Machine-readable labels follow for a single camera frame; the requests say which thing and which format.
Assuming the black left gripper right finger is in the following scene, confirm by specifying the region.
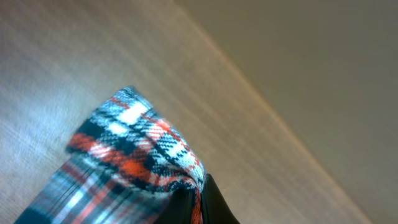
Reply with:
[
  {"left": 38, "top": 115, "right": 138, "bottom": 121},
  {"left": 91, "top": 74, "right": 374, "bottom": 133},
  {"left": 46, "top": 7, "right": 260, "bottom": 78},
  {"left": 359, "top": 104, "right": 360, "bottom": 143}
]
[{"left": 201, "top": 174, "right": 239, "bottom": 224}]

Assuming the plaid sleeveless dress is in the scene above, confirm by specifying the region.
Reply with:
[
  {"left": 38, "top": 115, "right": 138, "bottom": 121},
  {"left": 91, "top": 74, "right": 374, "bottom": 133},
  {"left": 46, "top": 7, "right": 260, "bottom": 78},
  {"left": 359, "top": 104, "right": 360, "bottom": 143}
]
[{"left": 17, "top": 86, "right": 206, "bottom": 223}]

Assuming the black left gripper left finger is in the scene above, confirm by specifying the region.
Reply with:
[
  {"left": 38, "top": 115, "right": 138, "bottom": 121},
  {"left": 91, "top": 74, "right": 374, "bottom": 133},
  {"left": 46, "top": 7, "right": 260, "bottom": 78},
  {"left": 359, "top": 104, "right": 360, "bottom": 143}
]
[{"left": 154, "top": 189, "right": 195, "bottom": 224}]

